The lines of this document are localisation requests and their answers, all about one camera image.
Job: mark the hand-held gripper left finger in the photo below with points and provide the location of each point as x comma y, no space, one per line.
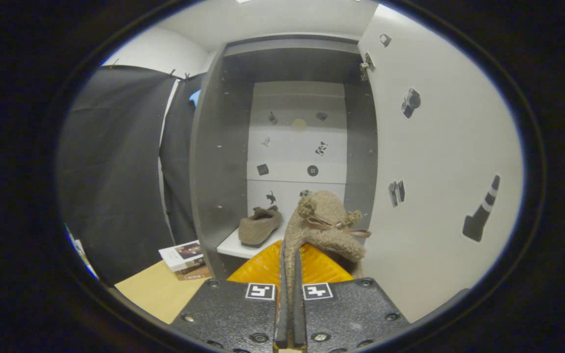
233,314

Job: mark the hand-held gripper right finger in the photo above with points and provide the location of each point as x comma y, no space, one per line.
346,314

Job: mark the brown fuzzy slipper shoe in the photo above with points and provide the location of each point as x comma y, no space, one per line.
260,228
326,211

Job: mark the grey shoe cabinet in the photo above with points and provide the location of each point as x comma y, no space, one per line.
218,162

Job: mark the light grey shoe cabinet door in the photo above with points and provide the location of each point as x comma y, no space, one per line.
439,171

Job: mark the white cabinet shelf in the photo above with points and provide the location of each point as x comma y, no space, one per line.
236,249

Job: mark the metal door hinge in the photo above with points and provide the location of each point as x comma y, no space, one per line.
367,63

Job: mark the brown book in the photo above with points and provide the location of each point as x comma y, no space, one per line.
195,274

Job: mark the black backdrop cloth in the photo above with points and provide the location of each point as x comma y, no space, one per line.
115,171

